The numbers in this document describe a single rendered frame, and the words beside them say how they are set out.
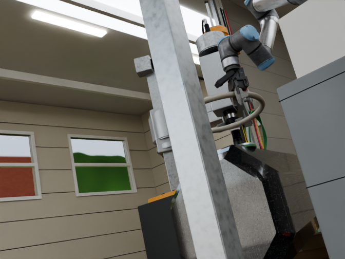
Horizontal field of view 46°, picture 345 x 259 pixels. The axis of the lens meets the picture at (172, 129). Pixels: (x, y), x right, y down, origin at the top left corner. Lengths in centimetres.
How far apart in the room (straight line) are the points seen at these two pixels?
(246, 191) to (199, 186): 145
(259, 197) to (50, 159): 712
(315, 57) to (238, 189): 96
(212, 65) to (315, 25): 122
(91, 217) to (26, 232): 151
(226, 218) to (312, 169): 75
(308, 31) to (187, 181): 106
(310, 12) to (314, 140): 55
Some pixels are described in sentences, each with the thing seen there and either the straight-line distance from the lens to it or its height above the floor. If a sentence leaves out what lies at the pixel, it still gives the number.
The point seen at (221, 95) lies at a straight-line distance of 199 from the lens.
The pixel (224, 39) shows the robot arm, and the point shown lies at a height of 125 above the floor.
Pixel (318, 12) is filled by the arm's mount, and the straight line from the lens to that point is 185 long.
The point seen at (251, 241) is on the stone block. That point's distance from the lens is 241.
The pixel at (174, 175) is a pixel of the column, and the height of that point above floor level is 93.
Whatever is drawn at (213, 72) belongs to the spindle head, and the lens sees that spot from 289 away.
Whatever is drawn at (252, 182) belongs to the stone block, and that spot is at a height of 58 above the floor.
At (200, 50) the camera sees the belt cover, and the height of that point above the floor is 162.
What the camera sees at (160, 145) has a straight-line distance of 361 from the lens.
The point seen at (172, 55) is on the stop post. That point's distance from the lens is 105.
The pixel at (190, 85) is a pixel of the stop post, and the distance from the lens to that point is 103.
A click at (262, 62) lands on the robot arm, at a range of 207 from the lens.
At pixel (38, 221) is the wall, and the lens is 862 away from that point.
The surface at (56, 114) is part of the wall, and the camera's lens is 958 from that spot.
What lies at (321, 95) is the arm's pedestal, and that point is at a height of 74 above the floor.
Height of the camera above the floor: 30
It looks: 16 degrees up
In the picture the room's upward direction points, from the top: 13 degrees counter-clockwise
